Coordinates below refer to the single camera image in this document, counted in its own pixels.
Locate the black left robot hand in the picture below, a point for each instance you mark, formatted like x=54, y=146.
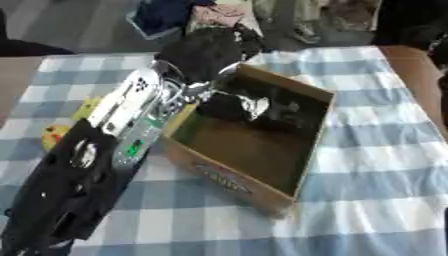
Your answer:
x=204, y=53

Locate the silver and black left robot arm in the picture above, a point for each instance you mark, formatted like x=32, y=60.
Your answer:
x=125, y=110

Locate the tan cardboard box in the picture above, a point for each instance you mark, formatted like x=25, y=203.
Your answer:
x=233, y=180

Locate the pink cloth bundle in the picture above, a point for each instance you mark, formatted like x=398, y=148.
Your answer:
x=217, y=15

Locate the blue bin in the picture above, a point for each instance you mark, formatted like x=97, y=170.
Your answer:
x=157, y=16

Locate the yellow green toy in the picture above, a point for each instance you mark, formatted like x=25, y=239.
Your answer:
x=87, y=107

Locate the yellow toy with red spots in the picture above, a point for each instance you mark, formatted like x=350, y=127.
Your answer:
x=53, y=135

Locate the person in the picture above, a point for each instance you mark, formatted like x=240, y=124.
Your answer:
x=411, y=23

